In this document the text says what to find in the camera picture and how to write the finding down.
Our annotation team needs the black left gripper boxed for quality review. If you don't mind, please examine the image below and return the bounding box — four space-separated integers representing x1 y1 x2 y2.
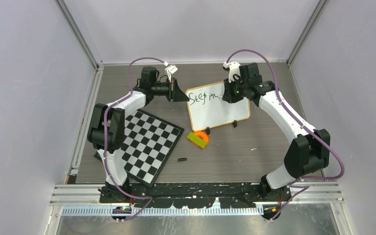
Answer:
152 78 190 103

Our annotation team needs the yellow framed whiteboard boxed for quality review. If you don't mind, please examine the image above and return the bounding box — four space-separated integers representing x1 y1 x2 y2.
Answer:
186 81 251 131

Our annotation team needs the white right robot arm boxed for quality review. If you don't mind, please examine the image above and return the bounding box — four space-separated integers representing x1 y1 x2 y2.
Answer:
222 62 330 201

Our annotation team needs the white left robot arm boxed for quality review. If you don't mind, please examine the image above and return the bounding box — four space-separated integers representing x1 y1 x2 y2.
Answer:
87 66 188 203

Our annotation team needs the metal whiteboard stand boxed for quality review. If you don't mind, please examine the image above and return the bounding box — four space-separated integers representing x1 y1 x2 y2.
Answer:
203 120 238 135

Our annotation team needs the green orange toy block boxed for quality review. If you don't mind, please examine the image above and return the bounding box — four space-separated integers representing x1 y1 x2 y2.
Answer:
187 131 210 150

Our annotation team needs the black white chessboard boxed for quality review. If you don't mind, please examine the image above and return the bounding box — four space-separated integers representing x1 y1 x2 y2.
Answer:
104 109 184 188

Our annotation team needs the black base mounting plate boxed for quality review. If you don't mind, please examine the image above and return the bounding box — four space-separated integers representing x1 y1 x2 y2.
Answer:
98 183 291 209

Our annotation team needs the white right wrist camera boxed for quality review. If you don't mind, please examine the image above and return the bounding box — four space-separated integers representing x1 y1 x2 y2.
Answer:
223 61 240 83

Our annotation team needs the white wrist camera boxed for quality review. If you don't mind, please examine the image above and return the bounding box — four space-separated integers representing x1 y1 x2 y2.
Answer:
223 61 240 83
164 64 178 82

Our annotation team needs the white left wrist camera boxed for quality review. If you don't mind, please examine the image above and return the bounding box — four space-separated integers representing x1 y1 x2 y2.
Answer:
164 64 178 82

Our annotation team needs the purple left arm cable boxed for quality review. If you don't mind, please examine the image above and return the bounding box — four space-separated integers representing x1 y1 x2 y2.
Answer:
103 57 169 221

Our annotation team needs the white toothed cable rail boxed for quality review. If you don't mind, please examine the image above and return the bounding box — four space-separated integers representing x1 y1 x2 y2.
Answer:
61 205 264 216

